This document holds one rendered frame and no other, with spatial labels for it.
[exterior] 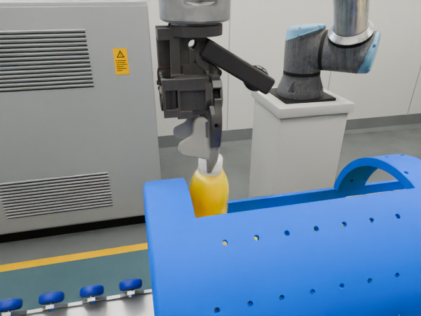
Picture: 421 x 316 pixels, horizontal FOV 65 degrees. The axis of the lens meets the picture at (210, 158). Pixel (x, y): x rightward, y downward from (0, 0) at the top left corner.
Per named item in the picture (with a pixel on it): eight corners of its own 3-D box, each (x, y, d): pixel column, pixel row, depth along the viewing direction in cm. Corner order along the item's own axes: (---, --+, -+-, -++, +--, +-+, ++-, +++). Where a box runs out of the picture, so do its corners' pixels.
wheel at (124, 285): (117, 279, 65) (118, 290, 64) (141, 275, 65) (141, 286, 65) (119, 281, 69) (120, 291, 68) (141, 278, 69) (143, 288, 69)
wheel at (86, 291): (77, 286, 63) (77, 297, 62) (101, 282, 64) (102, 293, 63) (82, 288, 67) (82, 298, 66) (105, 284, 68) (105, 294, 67)
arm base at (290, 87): (270, 89, 147) (271, 66, 142) (309, 84, 150) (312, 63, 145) (287, 101, 130) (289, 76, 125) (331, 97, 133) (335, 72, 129)
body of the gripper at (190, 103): (160, 105, 51) (153, 21, 45) (214, 101, 52) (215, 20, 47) (165, 124, 44) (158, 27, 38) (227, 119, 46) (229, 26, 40)
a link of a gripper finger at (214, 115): (203, 142, 50) (201, 83, 47) (215, 141, 50) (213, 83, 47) (210, 151, 45) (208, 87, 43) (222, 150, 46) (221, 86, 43)
